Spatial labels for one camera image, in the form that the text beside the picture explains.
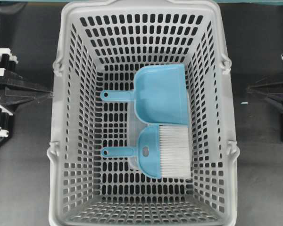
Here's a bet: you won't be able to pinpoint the grey plastic shopping basket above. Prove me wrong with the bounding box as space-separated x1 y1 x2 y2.
47 0 240 226

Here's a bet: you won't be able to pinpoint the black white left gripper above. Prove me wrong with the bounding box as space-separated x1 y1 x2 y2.
0 48 53 137

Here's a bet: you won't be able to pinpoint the blue plastic dustpan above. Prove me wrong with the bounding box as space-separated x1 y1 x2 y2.
100 64 189 126

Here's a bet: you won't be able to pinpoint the blue hand brush white bristles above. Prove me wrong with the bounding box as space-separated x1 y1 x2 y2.
101 125 191 179

